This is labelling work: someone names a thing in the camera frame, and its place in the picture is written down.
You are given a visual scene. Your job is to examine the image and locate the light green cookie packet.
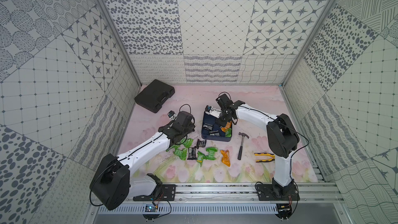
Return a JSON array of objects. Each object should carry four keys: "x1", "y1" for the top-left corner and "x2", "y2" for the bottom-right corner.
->
[{"x1": 197, "y1": 151, "x2": 206, "y2": 167}]

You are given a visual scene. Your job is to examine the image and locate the black handled hammer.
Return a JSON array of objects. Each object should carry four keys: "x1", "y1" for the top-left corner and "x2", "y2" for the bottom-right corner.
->
[{"x1": 237, "y1": 132, "x2": 249, "y2": 161}]

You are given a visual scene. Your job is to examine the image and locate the orange cookie packet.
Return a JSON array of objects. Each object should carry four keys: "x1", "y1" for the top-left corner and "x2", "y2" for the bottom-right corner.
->
[{"x1": 220, "y1": 150, "x2": 231, "y2": 167}]

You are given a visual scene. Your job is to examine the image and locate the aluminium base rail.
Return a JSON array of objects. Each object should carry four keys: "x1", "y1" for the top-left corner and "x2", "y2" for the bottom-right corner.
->
[{"x1": 90, "y1": 181, "x2": 343, "y2": 206}]

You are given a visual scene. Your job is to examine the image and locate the small black checkered packet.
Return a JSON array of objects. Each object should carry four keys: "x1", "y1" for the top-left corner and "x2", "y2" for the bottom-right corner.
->
[{"x1": 196, "y1": 140, "x2": 207, "y2": 149}]

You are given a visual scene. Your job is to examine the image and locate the black plastic tool case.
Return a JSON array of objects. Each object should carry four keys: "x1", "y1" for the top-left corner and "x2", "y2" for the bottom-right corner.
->
[{"x1": 134, "y1": 79, "x2": 175, "y2": 113}]

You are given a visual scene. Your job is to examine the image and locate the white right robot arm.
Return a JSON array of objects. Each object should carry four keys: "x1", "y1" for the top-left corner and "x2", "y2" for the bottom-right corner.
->
[{"x1": 216, "y1": 93, "x2": 301, "y2": 202}]

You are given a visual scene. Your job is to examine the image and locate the black cookie packet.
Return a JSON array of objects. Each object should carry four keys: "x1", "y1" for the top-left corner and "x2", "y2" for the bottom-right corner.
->
[{"x1": 187, "y1": 147, "x2": 197, "y2": 160}]

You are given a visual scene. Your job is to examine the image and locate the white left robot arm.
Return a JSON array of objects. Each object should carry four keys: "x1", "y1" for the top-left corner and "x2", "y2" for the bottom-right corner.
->
[{"x1": 89, "y1": 111, "x2": 195, "y2": 210}]

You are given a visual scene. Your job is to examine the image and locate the yellow black pliers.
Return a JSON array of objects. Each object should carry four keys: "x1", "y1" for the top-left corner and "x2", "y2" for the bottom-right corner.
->
[{"x1": 254, "y1": 152, "x2": 275, "y2": 163}]

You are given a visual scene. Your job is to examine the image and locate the dark blue storage box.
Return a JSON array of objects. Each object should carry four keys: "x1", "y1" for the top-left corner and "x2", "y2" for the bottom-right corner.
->
[{"x1": 201, "y1": 112, "x2": 232, "y2": 142}]

